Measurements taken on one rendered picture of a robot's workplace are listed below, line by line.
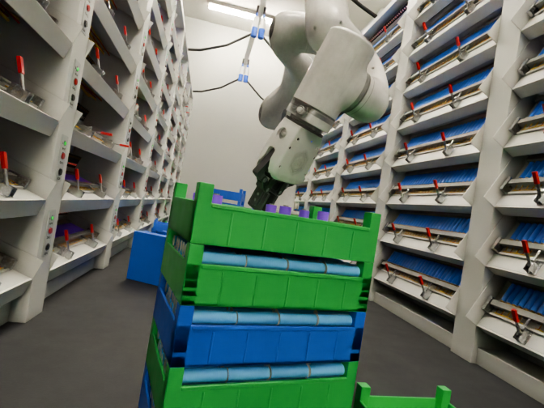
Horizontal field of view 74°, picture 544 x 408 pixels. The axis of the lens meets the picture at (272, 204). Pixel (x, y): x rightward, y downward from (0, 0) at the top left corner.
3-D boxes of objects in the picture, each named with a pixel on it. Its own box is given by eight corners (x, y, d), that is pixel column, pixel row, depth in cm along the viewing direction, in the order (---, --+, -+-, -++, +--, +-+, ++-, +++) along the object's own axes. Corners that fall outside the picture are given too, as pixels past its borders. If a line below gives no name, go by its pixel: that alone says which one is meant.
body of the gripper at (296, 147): (308, 121, 57) (274, 181, 59) (336, 137, 65) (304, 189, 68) (277, 102, 61) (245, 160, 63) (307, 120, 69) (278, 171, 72)
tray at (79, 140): (116, 163, 159) (128, 145, 160) (64, 142, 100) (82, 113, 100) (74, 139, 156) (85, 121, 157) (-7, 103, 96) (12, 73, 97)
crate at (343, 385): (293, 356, 76) (299, 318, 76) (351, 411, 58) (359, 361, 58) (145, 359, 64) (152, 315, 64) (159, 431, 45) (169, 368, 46)
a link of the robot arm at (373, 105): (350, 49, 85) (364, 138, 67) (296, 10, 78) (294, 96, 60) (380, 18, 79) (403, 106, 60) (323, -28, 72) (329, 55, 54)
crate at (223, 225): (311, 244, 76) (316, 206, 77) (374, 263, 58) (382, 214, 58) (167, 226, 64) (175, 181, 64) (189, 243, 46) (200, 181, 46)
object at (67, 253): (101, 252, 159) (118, 225, 160) (40, 285, 99) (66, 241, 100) (57, 231, 155) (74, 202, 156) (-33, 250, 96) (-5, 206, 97)
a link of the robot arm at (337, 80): (326, 118, 68) (286, 94, 64) (364, 53, 65) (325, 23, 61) (346, 127, 61) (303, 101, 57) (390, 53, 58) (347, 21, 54)
